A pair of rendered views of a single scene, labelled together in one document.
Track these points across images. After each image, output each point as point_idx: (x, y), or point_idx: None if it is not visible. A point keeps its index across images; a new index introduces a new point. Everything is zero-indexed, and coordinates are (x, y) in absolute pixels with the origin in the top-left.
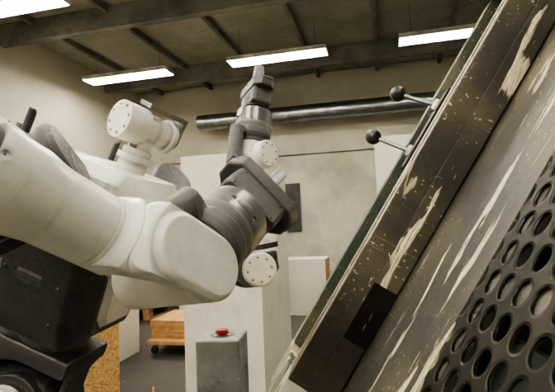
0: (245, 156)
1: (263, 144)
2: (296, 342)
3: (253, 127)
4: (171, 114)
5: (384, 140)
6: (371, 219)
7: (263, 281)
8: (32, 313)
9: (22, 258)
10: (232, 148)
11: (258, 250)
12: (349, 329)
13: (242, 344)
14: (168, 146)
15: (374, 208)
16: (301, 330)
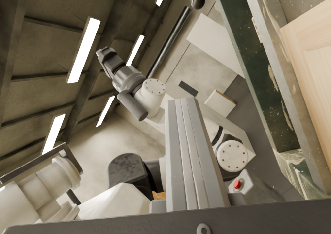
0: (145, 104)
1: (145, 85)
2: (280, 151)
3: (129, 84)
4: (37, 158)
5: None
6: (245, 52)
7: (244, 160)
8: None
9: None
10: (133, 110)
11: (216, 144)
12: None
13: (254, 181)
14: (71, 181)
15: (239, 44)
16: (275, 144)
